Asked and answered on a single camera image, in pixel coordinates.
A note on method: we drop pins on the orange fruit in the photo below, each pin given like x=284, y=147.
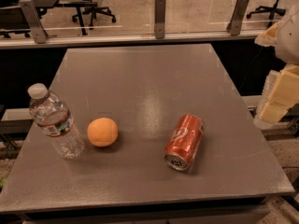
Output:
x=102, y=132

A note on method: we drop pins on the red coke can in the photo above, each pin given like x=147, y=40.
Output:
x=181, y=149

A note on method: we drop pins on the left metal rail bracket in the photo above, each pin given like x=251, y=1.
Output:
x=29, y=11

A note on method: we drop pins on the metal rail bracket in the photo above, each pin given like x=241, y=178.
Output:
x=29, y=11
x=159, y=18
x=235, y=24

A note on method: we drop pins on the black office chair left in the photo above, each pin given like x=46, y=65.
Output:
x=97, y=10

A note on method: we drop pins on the clear plastic water bottle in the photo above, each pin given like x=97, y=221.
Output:
x=53, y=117

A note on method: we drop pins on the middle metal rail bracket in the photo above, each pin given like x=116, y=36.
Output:
x=159, y=18

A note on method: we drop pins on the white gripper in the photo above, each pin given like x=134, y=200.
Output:
x=289, y=39

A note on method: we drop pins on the dark background desk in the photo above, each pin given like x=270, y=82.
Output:
x=12, y=20

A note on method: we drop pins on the right metal rail bracket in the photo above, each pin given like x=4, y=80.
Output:
x=235, y=24

